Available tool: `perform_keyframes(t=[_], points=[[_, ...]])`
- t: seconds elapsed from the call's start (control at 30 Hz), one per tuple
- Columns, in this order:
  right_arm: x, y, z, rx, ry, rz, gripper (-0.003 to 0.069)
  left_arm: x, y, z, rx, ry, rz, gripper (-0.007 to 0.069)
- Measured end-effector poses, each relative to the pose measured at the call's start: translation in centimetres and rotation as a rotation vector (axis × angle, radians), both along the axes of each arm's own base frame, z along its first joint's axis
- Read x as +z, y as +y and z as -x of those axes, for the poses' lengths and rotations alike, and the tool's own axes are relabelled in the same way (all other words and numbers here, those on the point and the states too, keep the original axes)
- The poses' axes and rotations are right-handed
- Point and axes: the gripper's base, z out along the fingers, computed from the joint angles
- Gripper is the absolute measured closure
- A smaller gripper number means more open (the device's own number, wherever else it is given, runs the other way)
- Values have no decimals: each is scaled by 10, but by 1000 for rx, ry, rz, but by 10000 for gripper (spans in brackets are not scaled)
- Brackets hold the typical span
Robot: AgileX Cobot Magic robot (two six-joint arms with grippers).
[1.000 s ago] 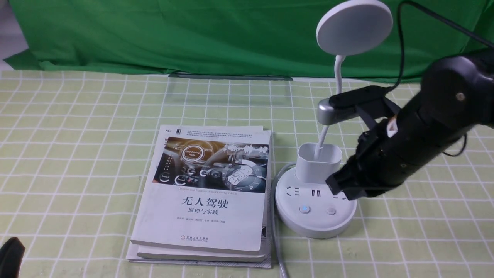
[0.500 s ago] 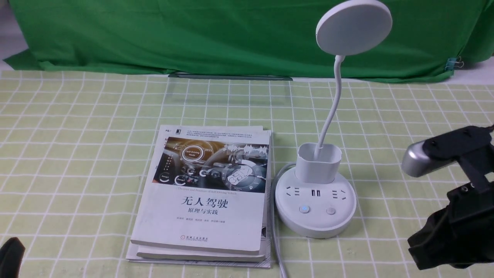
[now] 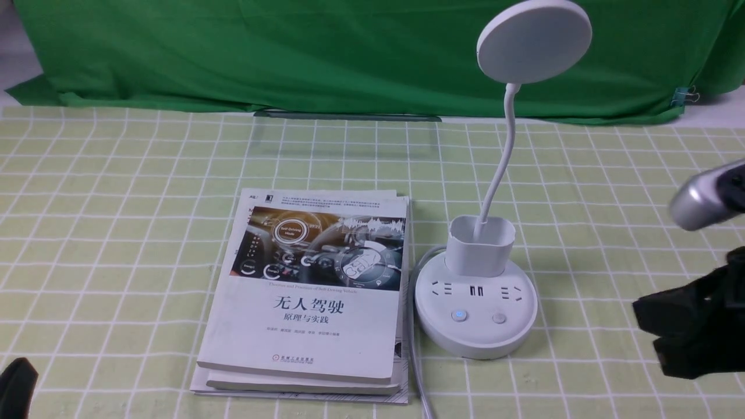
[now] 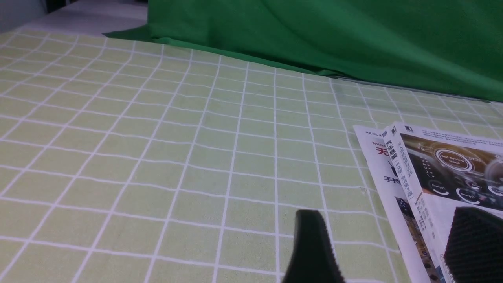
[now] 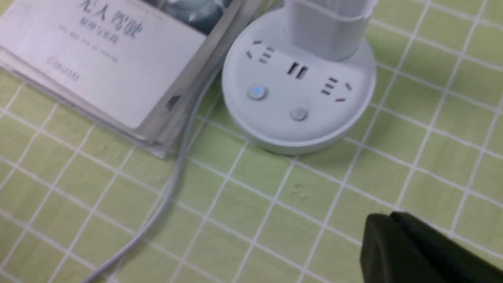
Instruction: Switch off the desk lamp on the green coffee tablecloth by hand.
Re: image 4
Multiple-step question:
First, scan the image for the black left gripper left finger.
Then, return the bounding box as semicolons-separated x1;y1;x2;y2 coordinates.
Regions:
282;209;345;283

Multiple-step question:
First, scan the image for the white self-driving textbook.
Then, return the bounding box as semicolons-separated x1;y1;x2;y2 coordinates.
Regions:
382;122;503;283

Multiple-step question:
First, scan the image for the bottom thin magazine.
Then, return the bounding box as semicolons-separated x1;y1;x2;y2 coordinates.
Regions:
353;125;445;283

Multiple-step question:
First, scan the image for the green backdrop cloth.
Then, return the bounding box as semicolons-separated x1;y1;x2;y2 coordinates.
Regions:
106;0;503;102

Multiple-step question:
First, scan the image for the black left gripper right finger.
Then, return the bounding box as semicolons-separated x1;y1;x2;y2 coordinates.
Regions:
444;207;503;283

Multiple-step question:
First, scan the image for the green checkered tablecloth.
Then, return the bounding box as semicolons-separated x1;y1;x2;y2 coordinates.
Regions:
0;30;502;283

